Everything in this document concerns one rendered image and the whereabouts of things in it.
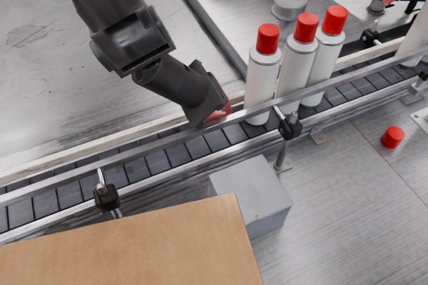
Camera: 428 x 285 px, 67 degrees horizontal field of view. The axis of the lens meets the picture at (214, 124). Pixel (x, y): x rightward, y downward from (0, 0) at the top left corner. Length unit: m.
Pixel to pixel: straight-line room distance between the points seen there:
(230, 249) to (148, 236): 0.07
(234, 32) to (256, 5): 0.13
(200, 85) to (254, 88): 0.11
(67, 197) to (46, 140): 0.19
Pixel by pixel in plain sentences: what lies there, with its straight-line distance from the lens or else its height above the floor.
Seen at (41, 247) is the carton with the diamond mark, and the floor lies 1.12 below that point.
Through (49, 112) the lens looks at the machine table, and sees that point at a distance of 0.80.
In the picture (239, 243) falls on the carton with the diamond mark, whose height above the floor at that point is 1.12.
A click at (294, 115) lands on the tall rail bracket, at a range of 0.51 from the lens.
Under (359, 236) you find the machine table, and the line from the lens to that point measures 0.63.
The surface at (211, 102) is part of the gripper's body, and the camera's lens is 0.48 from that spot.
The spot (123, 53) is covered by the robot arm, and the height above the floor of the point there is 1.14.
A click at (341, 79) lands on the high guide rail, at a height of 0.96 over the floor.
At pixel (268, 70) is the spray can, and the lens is 0.52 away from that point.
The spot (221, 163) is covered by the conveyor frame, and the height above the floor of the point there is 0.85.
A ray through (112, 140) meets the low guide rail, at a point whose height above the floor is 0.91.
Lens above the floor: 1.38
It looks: 52 degrees down
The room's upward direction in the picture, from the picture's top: straight up
